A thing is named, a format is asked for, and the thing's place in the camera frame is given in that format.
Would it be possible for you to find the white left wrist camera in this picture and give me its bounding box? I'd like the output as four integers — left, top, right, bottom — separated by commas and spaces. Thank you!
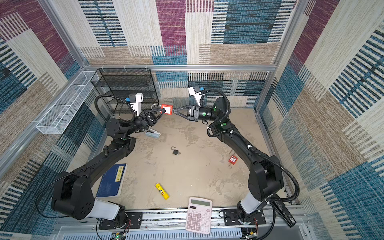
126, 93, 144, 117

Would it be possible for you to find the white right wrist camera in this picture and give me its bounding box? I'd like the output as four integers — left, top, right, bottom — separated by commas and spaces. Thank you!
188, 86, 205, 107

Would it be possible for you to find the black wire shelf rack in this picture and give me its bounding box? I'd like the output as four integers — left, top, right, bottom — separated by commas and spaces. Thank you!
91, 68, 160, 118

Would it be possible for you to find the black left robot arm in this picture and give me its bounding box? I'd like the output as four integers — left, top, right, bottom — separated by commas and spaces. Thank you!
35, 96, 166, 224

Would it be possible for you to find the pink calculator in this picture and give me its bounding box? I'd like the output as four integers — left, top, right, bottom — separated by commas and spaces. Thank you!
185, 197, 213, 235

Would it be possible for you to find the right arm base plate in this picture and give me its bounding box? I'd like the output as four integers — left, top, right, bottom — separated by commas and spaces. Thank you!
219, 209, 266, 226

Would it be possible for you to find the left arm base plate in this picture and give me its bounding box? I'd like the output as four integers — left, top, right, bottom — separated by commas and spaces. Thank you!
98, 212, 143, 230

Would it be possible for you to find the small black padlock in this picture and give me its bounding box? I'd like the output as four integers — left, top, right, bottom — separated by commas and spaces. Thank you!
171, 146, 181, 156

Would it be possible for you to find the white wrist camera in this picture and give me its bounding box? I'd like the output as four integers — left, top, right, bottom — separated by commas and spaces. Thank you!
126, 93, 144, 117
188, 86, 205, 107

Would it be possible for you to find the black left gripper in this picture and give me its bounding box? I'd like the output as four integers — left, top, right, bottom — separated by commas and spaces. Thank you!
124, 110, 164, 140

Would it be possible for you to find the light blue stapler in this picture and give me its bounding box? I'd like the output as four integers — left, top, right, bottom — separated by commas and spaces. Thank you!
145, 129, 161, 139

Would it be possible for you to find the blue notebook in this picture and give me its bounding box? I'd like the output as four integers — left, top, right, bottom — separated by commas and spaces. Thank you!
96, 164, 127, 198

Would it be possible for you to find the yellow glue stick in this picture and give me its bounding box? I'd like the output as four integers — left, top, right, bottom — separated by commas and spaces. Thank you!
155, 183, 170, 200

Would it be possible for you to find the red padlock with key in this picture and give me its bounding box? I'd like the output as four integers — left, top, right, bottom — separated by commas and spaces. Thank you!
151, 104, 173, 115

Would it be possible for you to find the white wire mesh basket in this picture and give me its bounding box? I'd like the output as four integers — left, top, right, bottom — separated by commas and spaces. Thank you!
36, 71, 95, 135

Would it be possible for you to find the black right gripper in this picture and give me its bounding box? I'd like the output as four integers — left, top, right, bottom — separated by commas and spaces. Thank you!
173, 103, 218, 123

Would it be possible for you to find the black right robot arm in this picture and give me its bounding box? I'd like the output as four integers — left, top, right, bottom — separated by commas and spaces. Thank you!
174, 87, 300, 227

